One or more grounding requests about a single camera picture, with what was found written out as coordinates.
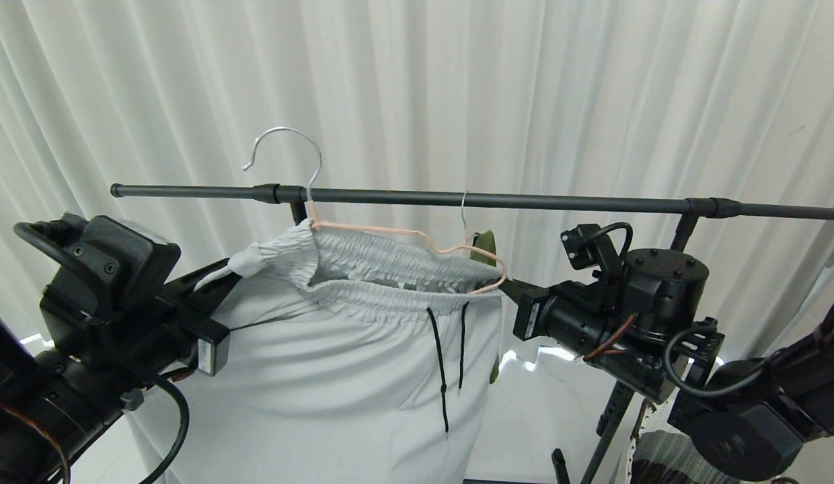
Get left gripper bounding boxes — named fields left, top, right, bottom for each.
left=113, top=257, right=246, bottom=405

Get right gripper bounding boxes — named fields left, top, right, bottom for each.
left=501, top=277, right=621, bottom=355

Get green printed shirt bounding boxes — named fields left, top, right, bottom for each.
left=469, top=231, right=504, bottom=385

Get pink clothes hanger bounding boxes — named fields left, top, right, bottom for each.
left=241, top=126, right=509, bottom=295
left=459, top=191, right=488, bottom=259

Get pale grey shorts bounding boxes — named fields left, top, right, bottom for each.
left=124, top=218, right=506, bottom=484

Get black clothes rack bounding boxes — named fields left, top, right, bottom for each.
left=110, top=183, right=834, bottom=484

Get white laundry basket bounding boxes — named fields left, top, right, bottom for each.
left=624, top=400, right=744, bottom=484

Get white curtain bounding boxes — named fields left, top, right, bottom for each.
left=0, top=0, right=834, bottom=364

